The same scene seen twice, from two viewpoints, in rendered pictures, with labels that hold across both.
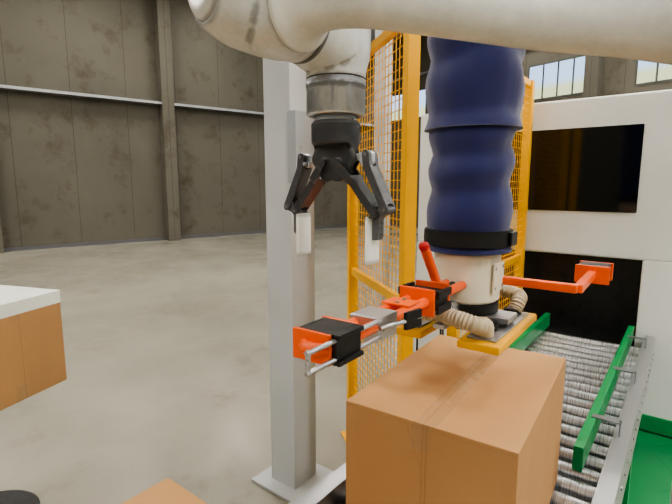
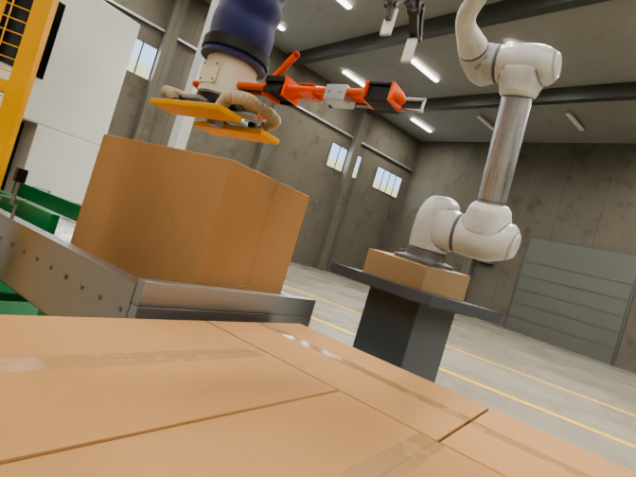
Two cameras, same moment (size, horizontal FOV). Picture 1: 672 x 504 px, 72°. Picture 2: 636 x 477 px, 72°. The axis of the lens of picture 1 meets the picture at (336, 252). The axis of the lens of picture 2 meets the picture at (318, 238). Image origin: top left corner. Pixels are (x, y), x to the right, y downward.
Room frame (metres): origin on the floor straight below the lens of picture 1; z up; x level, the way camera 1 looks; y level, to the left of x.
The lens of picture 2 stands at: (0.83, 1.14, 0.80)
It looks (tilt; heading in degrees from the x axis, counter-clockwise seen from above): 1 degrees up; 267
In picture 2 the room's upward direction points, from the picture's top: 17 degrees clockwise
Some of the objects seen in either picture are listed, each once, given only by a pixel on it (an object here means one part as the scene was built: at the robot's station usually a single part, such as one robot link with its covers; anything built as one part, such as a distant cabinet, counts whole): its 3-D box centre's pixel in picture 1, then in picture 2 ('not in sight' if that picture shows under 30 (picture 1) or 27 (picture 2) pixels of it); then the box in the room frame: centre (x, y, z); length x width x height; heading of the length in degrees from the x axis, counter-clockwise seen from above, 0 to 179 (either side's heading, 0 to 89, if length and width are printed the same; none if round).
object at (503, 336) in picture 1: (500, 323); (236, 128); (1.15, -0.42, 1.11); 0.34 x 0.10 x 0.05; 144
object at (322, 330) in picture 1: (326, 339); (382, 96); (0.72, 0.02, 1.21); 0.08 x 0.07 x 0.05; 144
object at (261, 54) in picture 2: (469, 235); (237, 55); (1.20, -0.35, 1.33); 0.23 x 0.23 x 0.04
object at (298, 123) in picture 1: (307, 148); not in sight; (2.07, 0.13, 1.62); 0.20 x 0.05 x 0.30; 143
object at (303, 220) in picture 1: (303, 234); (388, 22); (0.77, 0.05, 1.38); 0.03 x 0.01 x 0.07; 143
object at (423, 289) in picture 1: (424, 297); (282, 91); (1.00, -0.20, 1.22); 0.10 x 0.08 x 0.06; 54
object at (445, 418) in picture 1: (464, 445); (190, 221); (1.19, -0.36, 0.75); 0.60 x 0.40 x 0.40; 146
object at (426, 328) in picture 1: (431, 311); (195, 105); (1.26, -0.27, 1.11); 0.34 x 0.10 x 0.05; 144
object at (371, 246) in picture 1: (372, 240); (409, 50); (0.68, -0.05, 1.38); 0.03 x 0.01 x 0.07; 143
